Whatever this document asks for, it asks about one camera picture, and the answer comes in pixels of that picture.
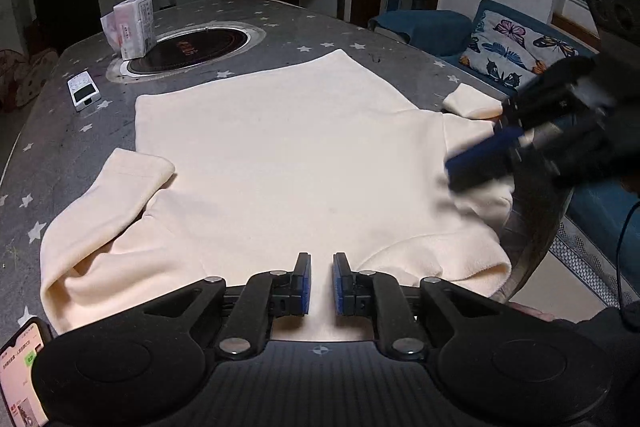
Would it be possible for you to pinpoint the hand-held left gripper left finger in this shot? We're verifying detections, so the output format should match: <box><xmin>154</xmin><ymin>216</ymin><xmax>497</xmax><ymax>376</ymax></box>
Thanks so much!
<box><xmin>144</xmin><ymin>251</ymin><xmax>313</xmax><ymax>359</ymax></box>

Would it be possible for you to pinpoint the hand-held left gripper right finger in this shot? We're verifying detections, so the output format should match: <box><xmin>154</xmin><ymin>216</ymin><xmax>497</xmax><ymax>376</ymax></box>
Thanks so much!
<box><xmin>332</xmin><ymin>252</ymin><xmax>502</xmax><ymax>359</ymax></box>

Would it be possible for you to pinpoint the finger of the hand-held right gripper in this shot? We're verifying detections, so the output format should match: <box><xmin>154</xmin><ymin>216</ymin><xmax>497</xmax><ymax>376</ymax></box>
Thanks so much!
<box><xmin>444</xmin><ymin>126</ymin><xmax>540</xmax><ymax>192</ymax></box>
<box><xmin>500</xmin><ymin>95</ymin><xmax>551</xmax><ymax>130</ymax></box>

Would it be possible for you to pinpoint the cream sweater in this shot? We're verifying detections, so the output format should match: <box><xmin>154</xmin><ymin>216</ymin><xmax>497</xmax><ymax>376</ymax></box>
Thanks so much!
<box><xmin>39</xmin><ymin>49</ymin><xmax>514</xmax><ymax>336</ymax></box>

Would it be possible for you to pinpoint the butterfly print pillow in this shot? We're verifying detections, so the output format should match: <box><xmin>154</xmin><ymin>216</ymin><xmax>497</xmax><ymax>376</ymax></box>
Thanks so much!
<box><xmin>458</xmin><ymin>12</ymin><xmax>597</xmax><ymax>90</ymax></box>

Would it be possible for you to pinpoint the blue sofa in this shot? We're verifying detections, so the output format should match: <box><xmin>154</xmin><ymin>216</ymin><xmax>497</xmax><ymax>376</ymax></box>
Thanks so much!
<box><xmin>369</xmin><ymin>0</ymin><xmax>640</xmax><ymax>309</ymax></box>

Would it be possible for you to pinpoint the blue blanket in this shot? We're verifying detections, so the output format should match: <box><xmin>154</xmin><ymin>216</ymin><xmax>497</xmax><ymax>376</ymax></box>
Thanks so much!
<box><xmin>369</xmin><ymin>10</ymin><xmax>474</xmax><ymax>58</ymax></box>

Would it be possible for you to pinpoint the built-in induction cooker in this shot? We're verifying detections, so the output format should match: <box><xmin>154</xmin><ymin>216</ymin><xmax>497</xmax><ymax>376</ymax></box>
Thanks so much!
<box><xmin>106</xmin><ymin>22</ymin><xmax>266</xmax><ymax>83</ymax></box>

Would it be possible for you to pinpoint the grey star tablecloth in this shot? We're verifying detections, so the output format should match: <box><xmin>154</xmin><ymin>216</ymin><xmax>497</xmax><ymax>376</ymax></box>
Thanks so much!
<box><xmin>0</xmin><ymin>0</ymin><xmax>577</xmax><ymax>358</ymax></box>

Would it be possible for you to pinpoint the white remote control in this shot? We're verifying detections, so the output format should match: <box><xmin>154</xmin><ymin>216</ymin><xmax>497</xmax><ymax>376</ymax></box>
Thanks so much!
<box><xmin>67</xmin><ymin>70</ymin><xmax>101</xmax><ymax>112</ymax></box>

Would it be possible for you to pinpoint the smartphone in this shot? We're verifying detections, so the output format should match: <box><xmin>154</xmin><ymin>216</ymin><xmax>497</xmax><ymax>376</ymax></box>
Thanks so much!
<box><xmin>0</xmin><ymin>316</ymin><xmax>54</xmax><ymax>427</ymax></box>

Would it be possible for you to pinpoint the tissue pack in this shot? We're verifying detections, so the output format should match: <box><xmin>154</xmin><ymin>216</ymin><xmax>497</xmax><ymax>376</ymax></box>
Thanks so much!
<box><xmin>100</xmin><ymin>0</ymin><xmax>156</xmax><ymax>60</ymax></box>

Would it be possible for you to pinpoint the patterned floor cushion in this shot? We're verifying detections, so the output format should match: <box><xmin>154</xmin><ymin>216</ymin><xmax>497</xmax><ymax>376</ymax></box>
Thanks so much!
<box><xmin>0</xmin><ymin>49</ymin><xmax>59</xmax><ymax>111</ymax></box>

